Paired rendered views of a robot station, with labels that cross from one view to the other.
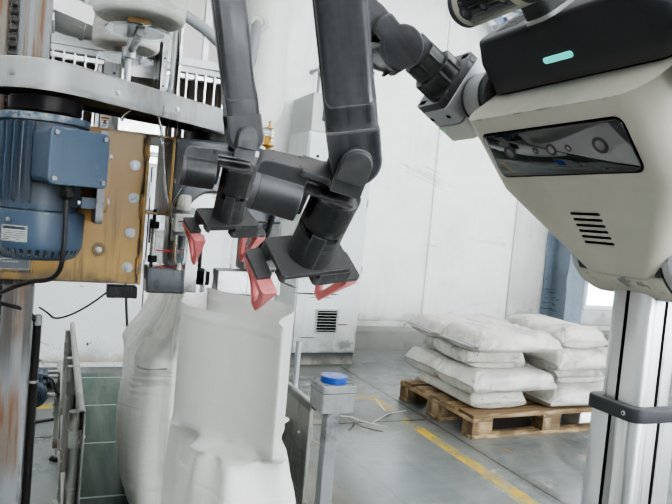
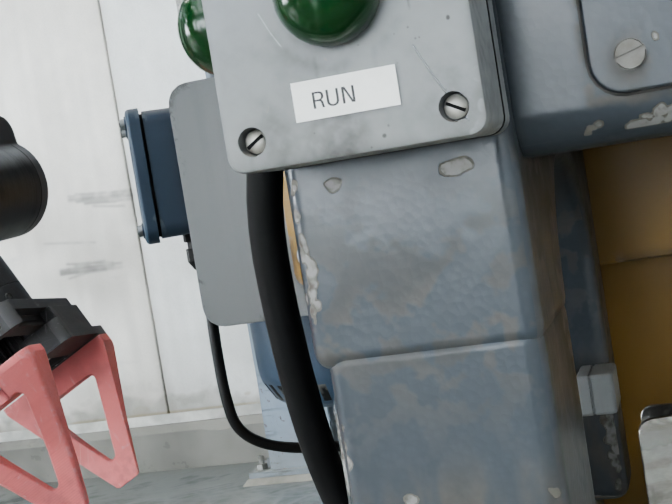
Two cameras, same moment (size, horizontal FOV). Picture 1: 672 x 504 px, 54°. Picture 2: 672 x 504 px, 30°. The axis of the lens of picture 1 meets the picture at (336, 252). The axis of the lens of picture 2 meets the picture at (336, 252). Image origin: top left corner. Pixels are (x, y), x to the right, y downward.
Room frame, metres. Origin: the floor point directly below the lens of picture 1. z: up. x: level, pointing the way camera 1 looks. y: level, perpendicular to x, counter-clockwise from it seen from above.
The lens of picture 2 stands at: (1.73, -0.17, 1.23)
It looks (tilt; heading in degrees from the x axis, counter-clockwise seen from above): 3 degrees down; 130
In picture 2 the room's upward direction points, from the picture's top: 9 degrees counter-clockwise
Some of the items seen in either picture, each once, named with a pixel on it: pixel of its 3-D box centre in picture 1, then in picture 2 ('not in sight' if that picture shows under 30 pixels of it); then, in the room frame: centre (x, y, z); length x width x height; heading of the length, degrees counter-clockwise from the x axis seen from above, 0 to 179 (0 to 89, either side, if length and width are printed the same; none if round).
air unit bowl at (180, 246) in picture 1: (180, 249); not in sight; (1.34, 0.32, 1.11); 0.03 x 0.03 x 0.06
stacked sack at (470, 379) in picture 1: (495, 375); not in sight; (4.00, -1.05, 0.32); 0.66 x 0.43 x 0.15; 115
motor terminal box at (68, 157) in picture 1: (70, 165); (187, 188); (1.09, 0.45, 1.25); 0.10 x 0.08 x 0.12; 138
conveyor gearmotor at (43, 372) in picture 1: (40, 385); not in sight; (2.83, 1.24, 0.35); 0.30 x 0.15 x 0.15; 23
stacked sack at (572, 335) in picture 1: (552, 330); not in sight; (4.46, -1.53, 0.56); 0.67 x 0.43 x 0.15; 23
